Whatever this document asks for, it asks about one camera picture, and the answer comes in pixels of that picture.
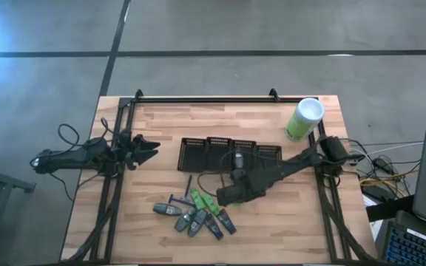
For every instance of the dark blue travel tube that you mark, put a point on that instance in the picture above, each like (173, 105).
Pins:
(226, 221)
(213, 226)

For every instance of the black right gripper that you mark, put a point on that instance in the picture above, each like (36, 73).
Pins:
(244, 186)

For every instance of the black aluminium table frame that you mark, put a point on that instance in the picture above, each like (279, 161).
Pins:
(213, 99)

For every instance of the black power adapter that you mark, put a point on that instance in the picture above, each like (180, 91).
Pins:
(382, 164)

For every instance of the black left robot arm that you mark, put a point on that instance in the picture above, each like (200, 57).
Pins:
(69, 159)

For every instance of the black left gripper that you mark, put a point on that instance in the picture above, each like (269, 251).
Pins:
(129, 151)

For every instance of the blue disposable razor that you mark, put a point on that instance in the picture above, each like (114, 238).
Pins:
(188, 186)
(181, 201)

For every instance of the green wipes canister white lid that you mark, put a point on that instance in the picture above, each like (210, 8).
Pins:
(303, 120)

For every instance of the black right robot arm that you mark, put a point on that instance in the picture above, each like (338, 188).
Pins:
(294, 162)

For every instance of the backlit black keyboard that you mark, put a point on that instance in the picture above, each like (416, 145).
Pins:
(416, 247)

